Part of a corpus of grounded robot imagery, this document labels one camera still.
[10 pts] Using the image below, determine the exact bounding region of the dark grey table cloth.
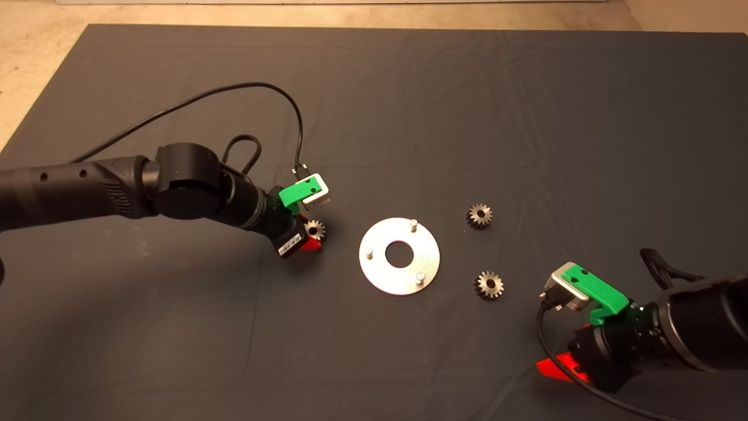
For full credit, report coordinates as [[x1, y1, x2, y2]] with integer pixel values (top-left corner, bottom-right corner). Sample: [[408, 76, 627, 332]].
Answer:
[[0, 25, 748, 421]]

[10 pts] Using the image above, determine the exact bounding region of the black braided cable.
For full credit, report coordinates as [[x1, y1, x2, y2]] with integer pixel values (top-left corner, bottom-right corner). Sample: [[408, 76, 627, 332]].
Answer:
[[221, 134, 262, 176], [640, 249, 702, 287]]

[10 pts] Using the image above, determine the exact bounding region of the green right camera mount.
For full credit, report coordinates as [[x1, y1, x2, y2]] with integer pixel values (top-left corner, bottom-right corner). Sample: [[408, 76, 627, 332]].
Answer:
[[566, 263, 631, 325]]

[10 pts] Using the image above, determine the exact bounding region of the smooth black right camera cable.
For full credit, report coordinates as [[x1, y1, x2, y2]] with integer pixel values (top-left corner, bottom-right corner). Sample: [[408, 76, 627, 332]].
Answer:
[[536, 292, 684, 421]]

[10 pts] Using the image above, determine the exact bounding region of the green left camera mount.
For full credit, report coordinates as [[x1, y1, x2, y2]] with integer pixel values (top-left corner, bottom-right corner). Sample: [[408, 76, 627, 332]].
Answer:
[[278, 178, 322, 214]]

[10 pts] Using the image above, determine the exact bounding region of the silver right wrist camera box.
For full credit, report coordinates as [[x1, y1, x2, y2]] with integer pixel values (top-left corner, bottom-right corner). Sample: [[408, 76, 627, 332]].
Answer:
[[545, 262, 591, 313]]

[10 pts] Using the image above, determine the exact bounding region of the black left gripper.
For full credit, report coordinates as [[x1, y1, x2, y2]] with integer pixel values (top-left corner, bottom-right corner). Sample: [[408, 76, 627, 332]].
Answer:
[[257, 190, 322, 258]]

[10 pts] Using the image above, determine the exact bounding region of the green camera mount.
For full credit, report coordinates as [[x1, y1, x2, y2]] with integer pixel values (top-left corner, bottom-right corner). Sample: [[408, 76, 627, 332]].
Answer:
[[278, 178, 322, 214], [566, 263, 631, 325]]

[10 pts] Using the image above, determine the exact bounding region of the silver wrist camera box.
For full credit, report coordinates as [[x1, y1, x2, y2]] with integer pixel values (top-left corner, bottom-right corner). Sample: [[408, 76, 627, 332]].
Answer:
[[301, 174, 330, 205], [545, 262, 591, 313]]

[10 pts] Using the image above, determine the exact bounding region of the round metal carrier plate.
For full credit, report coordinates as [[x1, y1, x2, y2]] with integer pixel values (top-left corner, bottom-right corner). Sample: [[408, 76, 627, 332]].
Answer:
[[358, 218, 440, 296]]

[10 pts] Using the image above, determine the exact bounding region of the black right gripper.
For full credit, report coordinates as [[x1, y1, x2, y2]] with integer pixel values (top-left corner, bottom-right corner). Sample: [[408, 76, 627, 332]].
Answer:
[[536, 303, 664, 394]]

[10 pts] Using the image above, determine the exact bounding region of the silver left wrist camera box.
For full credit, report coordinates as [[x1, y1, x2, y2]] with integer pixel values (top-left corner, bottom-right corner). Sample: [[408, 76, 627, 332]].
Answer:
[[301, 174, 330, 205]]

